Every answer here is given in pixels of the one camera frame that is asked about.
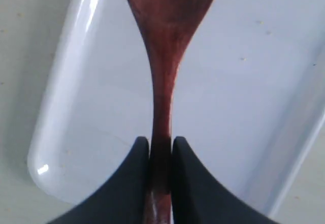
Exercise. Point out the dark red wooden spoon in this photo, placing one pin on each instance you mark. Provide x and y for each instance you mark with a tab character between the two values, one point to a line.
167	27

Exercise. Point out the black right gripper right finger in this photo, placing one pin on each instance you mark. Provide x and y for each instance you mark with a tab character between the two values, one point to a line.
197	197

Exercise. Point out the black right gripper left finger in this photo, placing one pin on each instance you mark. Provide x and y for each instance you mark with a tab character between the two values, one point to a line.
121	198

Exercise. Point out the white plastic tray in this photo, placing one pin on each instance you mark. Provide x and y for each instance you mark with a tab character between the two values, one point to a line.
249	97

